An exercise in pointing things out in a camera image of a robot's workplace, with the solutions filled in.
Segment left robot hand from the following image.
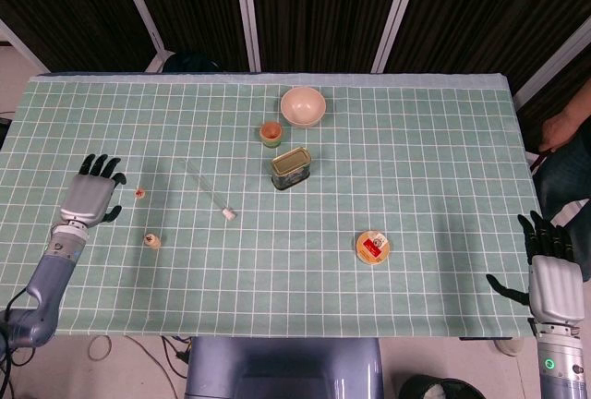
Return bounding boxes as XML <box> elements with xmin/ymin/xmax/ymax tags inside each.
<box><xmin>59</xmin><ymin>153</ymin><xmax>128</xmax><ymax>228</ymax></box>

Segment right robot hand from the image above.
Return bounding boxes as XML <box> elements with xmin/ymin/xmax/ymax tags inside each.
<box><xmin>485</xmin><ymin>211</ymin><xmax>585</xmax><ymax>326</ymax></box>

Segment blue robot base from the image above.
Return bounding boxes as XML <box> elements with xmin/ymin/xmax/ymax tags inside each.
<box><xmin>184</xmin><ymin>336</ymin><xmax>385</xmax><ymax>399</ymax></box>

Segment white shoe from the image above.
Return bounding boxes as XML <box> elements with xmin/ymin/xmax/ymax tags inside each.
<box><xmin>492</xmin><ymin>336</ymin><xmax>525</xmax><ymax>357</ymax></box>

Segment bystander in dark clothes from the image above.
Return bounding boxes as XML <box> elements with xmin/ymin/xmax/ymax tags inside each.
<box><xmin>530</xmin><ymin>93</ymin><xmax>591</xmax><ymax>281</ymax></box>

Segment glass test tube white cap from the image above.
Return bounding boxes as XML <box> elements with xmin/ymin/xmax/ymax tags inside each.
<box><xmin>177</xmin><ymin>156</ymin><xmax>237</xmax><ymax>221</ymax></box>

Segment dark bag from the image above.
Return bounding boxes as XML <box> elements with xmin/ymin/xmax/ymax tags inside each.
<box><xmin>163</xmin><ymin>51</ymin><xmax>223</xmax><ymax>73</ymax></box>

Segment round tin red label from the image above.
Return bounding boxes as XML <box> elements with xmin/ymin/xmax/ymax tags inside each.
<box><xmin>354</xmin><ymin>229</ymin><xmax>392</xmax><ymax>267</ymax></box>

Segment small orange green cup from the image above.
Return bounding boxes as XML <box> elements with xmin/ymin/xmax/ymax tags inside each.
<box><xmin>259</xmin><ymin>121</ymin><xmax>284</xmax><ymax>149</ymax></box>

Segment dark luncheon meat tin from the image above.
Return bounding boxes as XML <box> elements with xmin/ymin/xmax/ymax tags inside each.
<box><xmin>270</xmin><ymin>147</ymin><xmax>313</xmax><ymax>191</ymax></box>

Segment green checkered tablecloth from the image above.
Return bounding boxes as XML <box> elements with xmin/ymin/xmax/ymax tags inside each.
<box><xmin>0</xmin><ymin>73</ymin><xmax>546</xmax><ymax>340</ymax></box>

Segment beige bowl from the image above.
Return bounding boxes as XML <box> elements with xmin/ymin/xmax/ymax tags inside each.
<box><xmin>279</xmin><ymin>86</ymin><xmax>328</xmax><ymax>129</ymax></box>

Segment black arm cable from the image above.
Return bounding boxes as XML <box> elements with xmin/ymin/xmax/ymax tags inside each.
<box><xmin>0</xmin><ymin>287</ymin><xmax>38</xmax><ymax>326</ymax></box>

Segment beige cord loop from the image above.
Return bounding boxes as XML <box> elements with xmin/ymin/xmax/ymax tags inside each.
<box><xmin>87</xmin><ymin>334</ymin><xmax>114</xmax><ymax>362</ymax></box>

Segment white partition frame post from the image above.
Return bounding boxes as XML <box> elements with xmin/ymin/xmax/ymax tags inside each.
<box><xmin>370</xmin><ymin>0</ymin><xmax>427</xmax><ymax>73</ymax></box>
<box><xmin>232</xmin><ymin>0</ymin><xmax>263</xmax><ymax>72</ymax></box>
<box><xmin>0</xmin><ymin>18</ymin><xmax>51</xmax><ymax>75</ymax></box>
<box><xmin>511</xmin><ymin>15</ymin><xmax>591</xmax><ymax>112</ymax></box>
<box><xmin>110</xmin><ymin>0</ymin><xmax>168</xmax><ymax>73</ymax></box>

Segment black floor cable bundle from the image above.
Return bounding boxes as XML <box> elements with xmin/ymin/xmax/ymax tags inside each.
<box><xmin>0</xmin><ymin>345</ymin><xmax>33</xmax><ymax>399</ymax></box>

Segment floor cables with plugs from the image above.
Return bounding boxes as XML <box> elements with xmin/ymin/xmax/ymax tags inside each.
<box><xmin>122</xmin><ymin>334</ymin><xmax>193</xmax><ymax>399</ymax></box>

